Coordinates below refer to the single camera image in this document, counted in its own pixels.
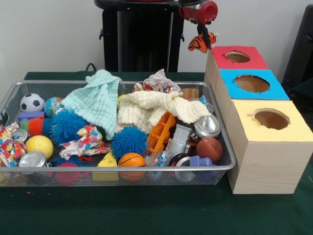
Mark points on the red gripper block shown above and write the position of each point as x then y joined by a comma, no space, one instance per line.
206,12

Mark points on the orange striped plush tiger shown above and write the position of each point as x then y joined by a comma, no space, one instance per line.
198,44

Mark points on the cream muslin cloth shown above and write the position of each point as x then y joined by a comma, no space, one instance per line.
156,107

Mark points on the mint knitted cloth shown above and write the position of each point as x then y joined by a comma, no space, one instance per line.
97,102

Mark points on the blue fuzzy ball with eyes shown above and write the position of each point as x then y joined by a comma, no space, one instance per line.
67,126

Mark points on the wooden box with three holes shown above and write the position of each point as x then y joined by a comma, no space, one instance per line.
269,166

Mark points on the clear mesh bin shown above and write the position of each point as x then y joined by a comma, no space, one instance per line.
73,182

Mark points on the silver drink can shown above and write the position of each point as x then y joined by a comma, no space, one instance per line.
207,126

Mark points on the black chair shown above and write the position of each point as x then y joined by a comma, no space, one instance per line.
302,44

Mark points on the orange plastic block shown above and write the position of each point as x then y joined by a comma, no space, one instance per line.
161,133

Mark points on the brown football toy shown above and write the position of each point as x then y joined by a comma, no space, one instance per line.
209,149

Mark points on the blue spiky ball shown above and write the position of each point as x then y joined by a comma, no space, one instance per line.
129,143

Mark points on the orange basketball toy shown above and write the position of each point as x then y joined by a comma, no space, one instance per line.
132,161

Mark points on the globe print ball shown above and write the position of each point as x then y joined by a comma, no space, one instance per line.
51,106

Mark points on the black and white soccer ball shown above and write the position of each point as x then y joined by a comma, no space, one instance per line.
30,102

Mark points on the dark green tablecloth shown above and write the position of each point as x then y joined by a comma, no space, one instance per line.
146,213

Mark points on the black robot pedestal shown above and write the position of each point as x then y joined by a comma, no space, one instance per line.
144,36

